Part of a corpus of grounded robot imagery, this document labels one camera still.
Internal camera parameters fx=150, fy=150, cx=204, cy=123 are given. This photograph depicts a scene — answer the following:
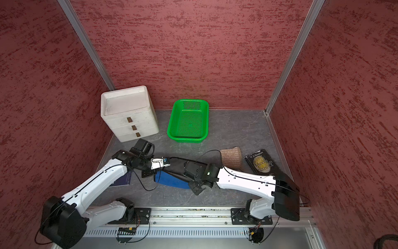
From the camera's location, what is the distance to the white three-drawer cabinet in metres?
0.89

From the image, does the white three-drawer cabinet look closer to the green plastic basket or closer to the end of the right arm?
A: the green plastic basket

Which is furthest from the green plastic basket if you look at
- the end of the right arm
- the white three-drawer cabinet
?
the end of the right arm
